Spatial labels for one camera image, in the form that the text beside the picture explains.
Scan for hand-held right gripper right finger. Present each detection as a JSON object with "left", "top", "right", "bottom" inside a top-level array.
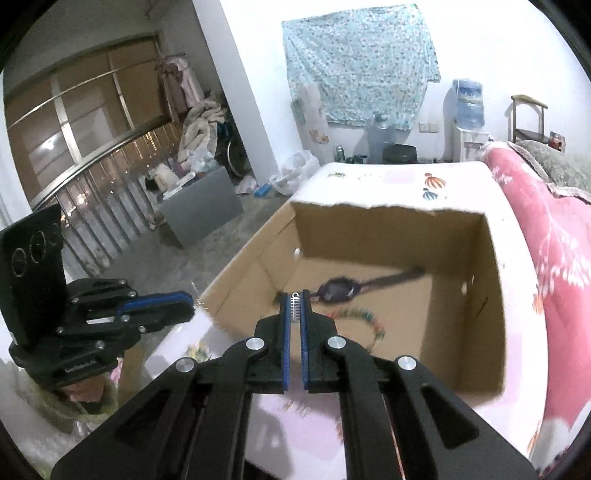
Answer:
[{"left": 300, "top": 291, "right": 539, "bottom": 480}]

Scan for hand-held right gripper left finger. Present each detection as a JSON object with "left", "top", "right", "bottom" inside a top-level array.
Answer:
[{"left": 50, "top": 293, "right": 296, "bottom": 480}]

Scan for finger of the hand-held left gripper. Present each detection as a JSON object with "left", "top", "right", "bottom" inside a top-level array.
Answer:
[
  {"left": 67, "top": 278, "right": 195, "bottom": 329},
  {"left": 55, "top": 318, "right": 153, "bottom": 365}
]

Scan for dark wristwatch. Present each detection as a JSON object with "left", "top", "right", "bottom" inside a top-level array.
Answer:
[{"left": 277, "top": 267, "right": 426, "bottom": 303}]

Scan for multicolour bead bracelet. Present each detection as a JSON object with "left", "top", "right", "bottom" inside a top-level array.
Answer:
[{"left": 332, "top": 309, "right": 386, "bottom": 356}]

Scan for brown cardboard box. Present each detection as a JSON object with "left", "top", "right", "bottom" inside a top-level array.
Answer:
[{"left": 201, "top": 200, "right": 509, "bottom": 409}]

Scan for person's left hand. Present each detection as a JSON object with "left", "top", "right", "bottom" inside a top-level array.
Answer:
[{"left": 65, "top": 381, "right": 116, "bottom": 414}]

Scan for brown paper bag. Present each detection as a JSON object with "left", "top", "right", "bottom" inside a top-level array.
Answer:
[{"left": 117, "top": 342, "right": 155, "bottom": 393}]

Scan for grey storage box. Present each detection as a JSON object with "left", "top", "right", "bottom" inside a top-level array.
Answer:
[{"left": 157, "top": 166, "right": 245, "bottom": 250}]

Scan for metal railing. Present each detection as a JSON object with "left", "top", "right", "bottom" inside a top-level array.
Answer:
[{"left": 32, "top": 122, "right": 185, "bottom": 278}]

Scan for white plastic bag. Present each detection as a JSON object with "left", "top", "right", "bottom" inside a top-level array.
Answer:
[{"left": 270, "top": 150, "right": 321, "bottom": 195}]

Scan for pile of clothes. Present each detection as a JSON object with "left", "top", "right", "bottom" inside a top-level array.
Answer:
[{"left": 178, "top": 99, "right": 229, "bottom": 176}]

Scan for window with brown blinds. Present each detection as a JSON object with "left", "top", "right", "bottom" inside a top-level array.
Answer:
[{"left": 4, "top": 34, "right": 171, "bottom": 208}]

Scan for black bin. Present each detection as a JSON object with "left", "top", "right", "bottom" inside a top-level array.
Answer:
[{"left": 385, "top": 144, "right": 419, "bottom": 164}]

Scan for hanging pink clothes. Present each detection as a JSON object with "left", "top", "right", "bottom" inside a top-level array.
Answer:
[{"left": 154, "top": 55, "right": 204, "bottom": 121}]

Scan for pink floral blanket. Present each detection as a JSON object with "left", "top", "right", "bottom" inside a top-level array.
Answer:
[{"left": 478, "top": 141, "right": 591, "bottom": 467}]

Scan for white water dispenser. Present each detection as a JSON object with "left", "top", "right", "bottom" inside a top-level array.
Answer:
[{"left": 455, "top": 127, "right": 490, "bottom": 162}]

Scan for blue water dispenser bottle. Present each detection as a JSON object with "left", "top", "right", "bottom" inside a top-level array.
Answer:
[{"left": 450, "top": 78, "right": 485, "bottom": 132}]

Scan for wooden chair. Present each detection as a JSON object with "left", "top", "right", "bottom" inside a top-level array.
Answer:
[{"left": 510, "top": 95, "right": 550, "bottom": 144}]

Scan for grey blanket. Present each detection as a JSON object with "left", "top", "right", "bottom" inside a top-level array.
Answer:
[{"left": 512, "top": 138, "right": 591, "bottom": 204}]

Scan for blue floral wall cloth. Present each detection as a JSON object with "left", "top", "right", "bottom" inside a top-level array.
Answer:
[{"left": 281, "top": 2, "right": 441, "bottom": 130}]

